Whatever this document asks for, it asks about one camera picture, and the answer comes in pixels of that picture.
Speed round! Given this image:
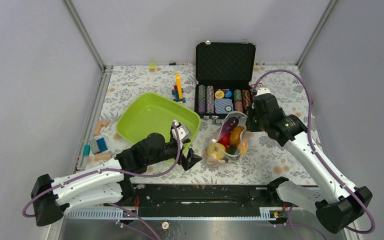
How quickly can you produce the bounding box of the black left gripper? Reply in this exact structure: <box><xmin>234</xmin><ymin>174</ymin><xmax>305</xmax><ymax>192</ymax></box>
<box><xmin>147</xmin><ymin>138</ymin><xmax>202</xmax><ymax>169</ymax></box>

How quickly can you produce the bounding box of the purple eggplant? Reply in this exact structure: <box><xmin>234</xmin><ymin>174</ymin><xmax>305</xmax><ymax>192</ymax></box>
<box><xmin>217</xmin><ymin>116</ymin><xmax>239</xmax><ymax>141</ymax></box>

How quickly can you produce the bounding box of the brown potato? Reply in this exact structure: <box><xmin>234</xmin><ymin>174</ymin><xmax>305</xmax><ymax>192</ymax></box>
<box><xmin>228</xmin><ymin>126</ymin><xmax>245</xmax><ymax>147</ymax></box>

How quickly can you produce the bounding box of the red apple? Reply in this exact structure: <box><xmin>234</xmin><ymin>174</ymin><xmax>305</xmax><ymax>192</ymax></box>
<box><xmin>218</xmin><ymin>134</ymin><xmax>231</xmax><ymax>150</ymax></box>

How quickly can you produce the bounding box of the clear zip top bag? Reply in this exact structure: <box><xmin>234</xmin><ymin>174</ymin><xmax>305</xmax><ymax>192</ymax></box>
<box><xmin>205</xmin><ymin>111</ymin><xmax>249</xmax><ymax>166</ymax></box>

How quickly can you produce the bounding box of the yellow lemon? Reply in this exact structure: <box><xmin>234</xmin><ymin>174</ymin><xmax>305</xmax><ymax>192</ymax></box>
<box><xmin>207</xmin><ymin>142</ymin><xmax>226</xmax><ymax>162</ymax></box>

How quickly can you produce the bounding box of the orange yellow mango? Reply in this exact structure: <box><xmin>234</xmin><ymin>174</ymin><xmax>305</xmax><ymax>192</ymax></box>
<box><xmin>237</xmin><ymin>139</ymin><xmax>248</xmax><ymax>156</ymax></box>

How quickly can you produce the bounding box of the dark green avocado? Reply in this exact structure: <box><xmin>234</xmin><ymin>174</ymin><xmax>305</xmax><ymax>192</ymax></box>
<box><xmin>226</xmin><ymin>146</ymin><xmax>238</xmax><ymax>155</ymax></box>

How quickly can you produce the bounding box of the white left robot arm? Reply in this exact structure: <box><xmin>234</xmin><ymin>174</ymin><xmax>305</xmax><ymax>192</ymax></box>
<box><xmin>29</xmin><ymin>125</ymin><xmax>202</xmax><ymax>227</ymax></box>

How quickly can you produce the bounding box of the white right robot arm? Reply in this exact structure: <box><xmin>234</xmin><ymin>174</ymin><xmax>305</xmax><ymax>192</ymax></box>
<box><xmin>246</xmin><ymin>89</ymin><xmax>373</xmax><ymax>234</ymax></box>

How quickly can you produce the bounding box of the floral tablecloth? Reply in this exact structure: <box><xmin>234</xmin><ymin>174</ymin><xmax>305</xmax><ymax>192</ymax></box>
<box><xmin>85</xmin><ymin>64</ymin><xmax>334</xmax><ymax>186</ymax></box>

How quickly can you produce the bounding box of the black poker chip case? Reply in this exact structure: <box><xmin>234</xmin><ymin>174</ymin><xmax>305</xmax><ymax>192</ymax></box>
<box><xmin>194</xmin><ymin>40</ymin><xmax>256</xmax><ymax>119</ymax></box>

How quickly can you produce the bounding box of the toy brick car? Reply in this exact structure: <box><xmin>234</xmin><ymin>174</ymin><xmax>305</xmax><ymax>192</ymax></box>
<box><xmin>171</xmin><ymin>73</ymin><xmax>186</xmax><ymax>103</ymax></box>

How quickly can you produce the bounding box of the green plastic tray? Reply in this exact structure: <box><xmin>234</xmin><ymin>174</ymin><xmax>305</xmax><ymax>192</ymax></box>
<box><xmin>115</xmin><ymin>92</ymin><xmax>201</xmax><ymax>144</ymax></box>

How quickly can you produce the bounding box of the tan wooden block lower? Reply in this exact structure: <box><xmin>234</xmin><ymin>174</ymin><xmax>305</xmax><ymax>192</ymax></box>
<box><xmin>94</xmin><ymin>153</ymin><xmax>112</xmax><ymax>161</ymax></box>

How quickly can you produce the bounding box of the tan wooden block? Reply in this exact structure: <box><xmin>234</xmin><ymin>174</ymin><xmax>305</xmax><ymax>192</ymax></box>
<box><xmin>92</xmin><ymin>120</ymin><xmax>110</xmax><ymax>136</ymax></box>
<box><xmin>94</xmin><ymin>153</ymin><xmax>112</xmax><ymax>161</ymax></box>

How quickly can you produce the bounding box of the blue toy block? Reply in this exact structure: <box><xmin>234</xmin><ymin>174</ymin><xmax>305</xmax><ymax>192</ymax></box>
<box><xmin>96</xmin><ymin>137</ymin><xmax>108</xmax><ymax>154</ymax></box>

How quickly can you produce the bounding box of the teal toy block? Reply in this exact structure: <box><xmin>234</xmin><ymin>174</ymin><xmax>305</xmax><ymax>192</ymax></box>
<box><xmin>82</xmin><ymin>144</ymin><xmax>91</xmax><ymax>156</ymax></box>

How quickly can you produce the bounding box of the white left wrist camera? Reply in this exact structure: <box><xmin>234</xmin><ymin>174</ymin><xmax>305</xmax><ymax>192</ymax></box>
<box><xmin>170</xmin><ymin>120</ymin><xmax>192</xmax><ymax>144</ymax></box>

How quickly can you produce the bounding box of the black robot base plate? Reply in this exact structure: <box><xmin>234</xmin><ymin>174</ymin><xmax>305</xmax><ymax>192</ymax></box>
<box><xmin>115</xmin><ymin>183</ymin><xmax>292</xmax><ymax>219</ymax></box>

